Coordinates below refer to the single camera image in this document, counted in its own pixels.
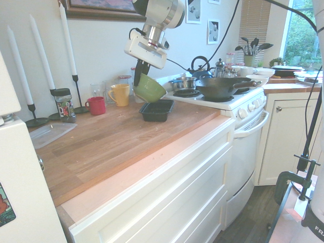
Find black camera stand pole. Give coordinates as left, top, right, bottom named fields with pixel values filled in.
left=296, top=65, right=324, bottom=174

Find clear drinking glass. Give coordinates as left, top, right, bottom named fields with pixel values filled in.
left=102, top=79, right=115, bottom=105
left=90, top=83, right=106, bottom=102

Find white refrigerator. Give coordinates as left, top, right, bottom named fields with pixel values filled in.
left=0, top=50, right=68, bottom=243

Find colourful fridge magnet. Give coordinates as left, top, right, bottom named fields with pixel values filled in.
left=0, top=181, right=17, bottom=228

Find dark wooden picture frame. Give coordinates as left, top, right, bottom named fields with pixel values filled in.
left=64, top=0, right=148, bottom=22

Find white mug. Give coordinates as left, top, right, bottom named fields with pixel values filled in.
left=238, top=66, right=258, bottom=78

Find steel pot with blue handles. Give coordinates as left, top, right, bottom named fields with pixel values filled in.
left=168, top=76, right=198, bottom=92

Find black kitchen utensils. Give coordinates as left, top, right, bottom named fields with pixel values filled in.
left=234, top=37, right=274, bottom=57

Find black wok with wooden handle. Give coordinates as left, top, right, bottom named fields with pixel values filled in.
left=194, top=76, right=263, bottom=100

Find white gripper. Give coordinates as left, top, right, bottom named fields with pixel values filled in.
left=124, top=31, right=168, bottom=87

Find white wall photo print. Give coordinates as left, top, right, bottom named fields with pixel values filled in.
left=207, top=18, right=221, bottom=45
left=185, top=0, right=203, bottom=25

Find white door cabinet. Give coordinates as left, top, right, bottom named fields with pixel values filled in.
left=257, top=90, right=322, bottom=187

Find glass jar with red lid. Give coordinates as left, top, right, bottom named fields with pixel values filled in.
left=118, top=74, right=133, bottom=96

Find small green wreath plant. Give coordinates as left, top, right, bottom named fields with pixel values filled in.
left=268, top=56, right=285, bottom=68

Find tall white candle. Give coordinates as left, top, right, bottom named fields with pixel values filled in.
left=58, top=1, right=78, bottom=76
left=6, top=24, right=34, bottom=106
left=28, top=13, right=56, bottom=91

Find clear plastic container lid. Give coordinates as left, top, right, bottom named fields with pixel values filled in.
left=28, top=122, right=78, bottom=150

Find white ceramic bowl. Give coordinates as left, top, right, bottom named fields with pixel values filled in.
left=255, top=67, right=276, bottom=78
left=245, top=74, right=270, bottom=87

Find spice jar with black lid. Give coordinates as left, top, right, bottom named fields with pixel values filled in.
left=51, top=88, right=77, bottom=124

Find glass french press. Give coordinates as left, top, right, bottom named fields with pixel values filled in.
left=214, top=58, right=226, bottom=78

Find dark green metal clamp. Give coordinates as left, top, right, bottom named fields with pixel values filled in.
left=274, top=152, right=321, bottom=206

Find stack of plates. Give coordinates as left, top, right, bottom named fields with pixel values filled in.
left=271, top=65, right=305, bottom=78

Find beige window blind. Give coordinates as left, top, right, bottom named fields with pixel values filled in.
left=238, top=0, right=272, bottom=61

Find black plastic food container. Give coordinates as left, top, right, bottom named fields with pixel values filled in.
left=138, top=99, right=176, bottom=123

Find red mug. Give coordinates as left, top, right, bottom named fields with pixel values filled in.
left=84, top=96, right=107, bottom=116

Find brown wooden countertop board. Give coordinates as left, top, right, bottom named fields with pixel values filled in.
left=28, top=97, right=221, bottom=207

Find green ceramic bowl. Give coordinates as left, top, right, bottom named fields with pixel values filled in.
left=132, top=72, right=168, bottom=104

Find white drawer cabinet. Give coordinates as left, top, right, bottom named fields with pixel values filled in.
left=67, top=118, right=236, bottom=243

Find tall jar with red lid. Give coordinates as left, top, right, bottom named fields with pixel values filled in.
left=225, top=52, right=236, bottom=67

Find yellow mug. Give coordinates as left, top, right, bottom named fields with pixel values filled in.
left=107, top=84, right=131, bottom=107

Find blue and black kettle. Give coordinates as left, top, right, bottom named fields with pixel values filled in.
left=187, top=56, right=215, bottom=79

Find robot mounting table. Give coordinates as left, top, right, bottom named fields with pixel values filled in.
left=265, top=170, right=324, bottom=243

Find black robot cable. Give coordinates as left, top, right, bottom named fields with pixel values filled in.
left=166, top=0, right=240, bottom=72

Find white electric stove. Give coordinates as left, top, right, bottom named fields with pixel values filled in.
left=154, top=74, right=270, bottom=228

